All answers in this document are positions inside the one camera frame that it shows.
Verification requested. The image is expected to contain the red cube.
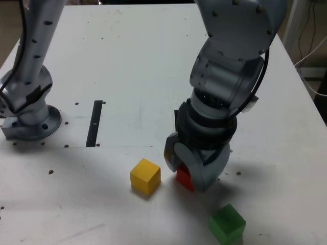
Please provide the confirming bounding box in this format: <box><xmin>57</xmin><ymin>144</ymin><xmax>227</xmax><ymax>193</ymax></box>
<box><xmin>175</xmin><ymin>164</ymin><xmax>196</xmax><ymax>192</ymax></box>

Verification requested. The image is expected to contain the white furniture leg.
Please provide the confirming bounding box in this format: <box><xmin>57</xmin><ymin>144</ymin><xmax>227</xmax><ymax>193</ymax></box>
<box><xmin>282</xmin><ymin>0</ymin><xmax>311</xmax><ymax>48</ymax></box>

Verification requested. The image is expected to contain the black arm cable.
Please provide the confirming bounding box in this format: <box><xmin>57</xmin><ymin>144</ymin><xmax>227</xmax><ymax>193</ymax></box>
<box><xmin>228</xmin><ymin>48</ymin><xmax>271</xmax><ymax>122</ymax></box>

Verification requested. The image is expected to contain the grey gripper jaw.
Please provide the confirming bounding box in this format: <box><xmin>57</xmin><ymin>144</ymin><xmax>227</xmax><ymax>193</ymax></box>
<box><xmin>173</xmin><ymin>141</ymin><xmax>231</xmax><ymax>193</ymax></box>
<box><xmin>163</xmin><ymin>132</ymin><xmax>183</xmax><ymax>173</ymax></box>

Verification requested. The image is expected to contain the yellow cube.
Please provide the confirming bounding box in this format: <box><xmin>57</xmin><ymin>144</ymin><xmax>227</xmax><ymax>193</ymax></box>
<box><xmin>129</xmin><ymin>158</ymin><xmax>161</xmax><ymax>197</ymax></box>

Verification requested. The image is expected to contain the green cube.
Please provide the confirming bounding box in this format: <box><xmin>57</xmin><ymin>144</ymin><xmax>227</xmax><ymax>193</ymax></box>
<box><xmin>208</xmin><ymin>203</ymin><xmax>247</xmax><ymax>245</ymax></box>

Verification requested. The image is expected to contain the thin black cable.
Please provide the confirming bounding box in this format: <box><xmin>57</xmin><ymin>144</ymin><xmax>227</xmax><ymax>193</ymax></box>
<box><xmin>297</xmin><ymin>0</ymin><xmax>319</xmax><ymax>62</ymax></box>

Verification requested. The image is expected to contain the black tape strip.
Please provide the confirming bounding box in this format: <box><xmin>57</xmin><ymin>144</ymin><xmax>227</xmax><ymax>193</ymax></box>
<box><xmin>86</xmin><ymin>100</ymin><xmax>103</xmax><ymax>148</ymax></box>

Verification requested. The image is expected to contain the white cable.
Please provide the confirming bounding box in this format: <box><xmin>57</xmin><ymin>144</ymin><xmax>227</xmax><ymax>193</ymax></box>
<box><xmin>294</xmin><ymin>35</ymin><xmax>327</xmax><ymax>97</ymax></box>

